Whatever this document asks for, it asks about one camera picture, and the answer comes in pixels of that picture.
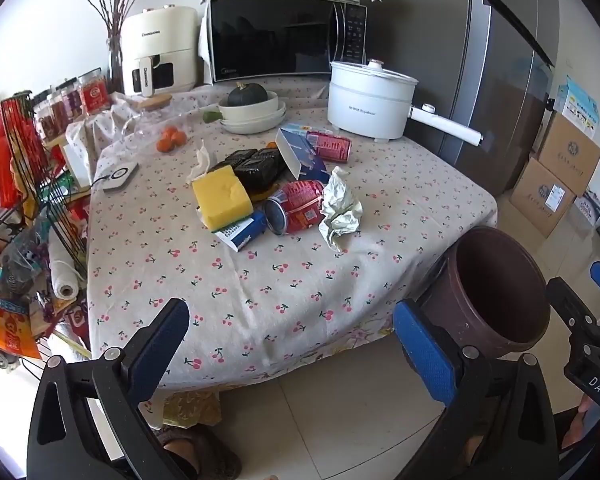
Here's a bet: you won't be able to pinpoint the red label jar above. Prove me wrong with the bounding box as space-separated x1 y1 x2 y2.
78 72 112 115

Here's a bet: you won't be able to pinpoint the yellow floral cloth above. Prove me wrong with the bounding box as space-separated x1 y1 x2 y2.
162 390 223 428

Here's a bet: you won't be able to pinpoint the person's right hand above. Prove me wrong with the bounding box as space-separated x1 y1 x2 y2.
562 392 600 453

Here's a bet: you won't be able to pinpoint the crushed red can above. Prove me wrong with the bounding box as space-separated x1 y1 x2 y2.
264 180 327 236

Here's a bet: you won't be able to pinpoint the white bowl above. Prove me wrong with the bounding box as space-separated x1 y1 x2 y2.
219 91 280 122

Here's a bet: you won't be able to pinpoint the yellow sponge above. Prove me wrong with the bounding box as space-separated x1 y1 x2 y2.
191 166 254 232

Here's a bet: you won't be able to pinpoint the large blue carton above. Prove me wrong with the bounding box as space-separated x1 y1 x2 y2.
275 128 331 183

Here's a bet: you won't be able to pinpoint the blue and white box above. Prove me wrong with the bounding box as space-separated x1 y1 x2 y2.
555 76 600 138

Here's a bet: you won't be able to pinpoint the white tissue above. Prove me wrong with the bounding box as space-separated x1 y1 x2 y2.
187 138 216 183

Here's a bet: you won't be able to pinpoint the person's foot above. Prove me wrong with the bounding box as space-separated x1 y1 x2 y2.
162 437 201 478

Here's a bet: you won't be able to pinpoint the grey refrigerator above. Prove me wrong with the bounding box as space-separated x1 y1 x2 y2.
365 0 556 196

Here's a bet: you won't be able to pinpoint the cherry print tablecloth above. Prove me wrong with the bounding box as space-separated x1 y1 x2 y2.
65 77 499 393

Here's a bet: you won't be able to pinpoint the small blue carton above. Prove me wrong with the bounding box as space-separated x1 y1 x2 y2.
212 210 268 253

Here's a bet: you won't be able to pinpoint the orange snack packet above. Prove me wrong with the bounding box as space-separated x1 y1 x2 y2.
0 300 43 361

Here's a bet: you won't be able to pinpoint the red snack bags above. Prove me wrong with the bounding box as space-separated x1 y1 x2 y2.
0 100 46 208

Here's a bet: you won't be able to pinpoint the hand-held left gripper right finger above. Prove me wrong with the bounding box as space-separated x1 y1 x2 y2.
393 299 561 480

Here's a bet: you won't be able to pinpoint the brown slipper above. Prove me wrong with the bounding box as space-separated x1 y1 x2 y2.
155 425 243 480

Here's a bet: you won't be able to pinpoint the brown cardboard box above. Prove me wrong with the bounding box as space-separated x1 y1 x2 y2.
537 111 600 197
509 157 576 238

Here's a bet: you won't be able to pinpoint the brown plastic bin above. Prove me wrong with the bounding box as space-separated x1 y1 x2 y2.
420 226 552 361

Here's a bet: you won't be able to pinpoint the glass spice jar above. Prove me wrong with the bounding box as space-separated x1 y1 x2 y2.
45 91 71 136
60 80 83 121
32 100 56 143

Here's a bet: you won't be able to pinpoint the glass teapot with bamboo lid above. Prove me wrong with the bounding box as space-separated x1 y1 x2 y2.
117 92 191 148

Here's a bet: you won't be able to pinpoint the black wire rack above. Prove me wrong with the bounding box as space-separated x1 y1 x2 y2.
0 92 88 361

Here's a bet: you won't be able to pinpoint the white plate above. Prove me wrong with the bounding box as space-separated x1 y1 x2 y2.
220 101 287 128
225 115 286 135

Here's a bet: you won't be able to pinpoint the black microwave oven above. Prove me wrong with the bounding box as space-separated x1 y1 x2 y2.
199 0 368 85

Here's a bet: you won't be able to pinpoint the white wireless charger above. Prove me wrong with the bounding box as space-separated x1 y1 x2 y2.
101 160 140 193

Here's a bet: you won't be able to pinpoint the white air fryer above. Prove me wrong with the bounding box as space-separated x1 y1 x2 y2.
120 5 201 97

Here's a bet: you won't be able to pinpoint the white electric pot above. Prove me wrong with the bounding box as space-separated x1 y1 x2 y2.
327 59 483 147

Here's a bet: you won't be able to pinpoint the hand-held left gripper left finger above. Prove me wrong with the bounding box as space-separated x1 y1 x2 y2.
26 298 191 480

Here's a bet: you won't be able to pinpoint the red drink can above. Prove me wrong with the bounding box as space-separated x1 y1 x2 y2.
305 131 353 162

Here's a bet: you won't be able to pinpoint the dark green squash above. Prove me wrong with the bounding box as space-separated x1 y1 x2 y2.
228 81 269 107

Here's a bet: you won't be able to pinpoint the dried branches in vase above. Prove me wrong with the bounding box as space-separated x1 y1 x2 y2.
77 0 148 93

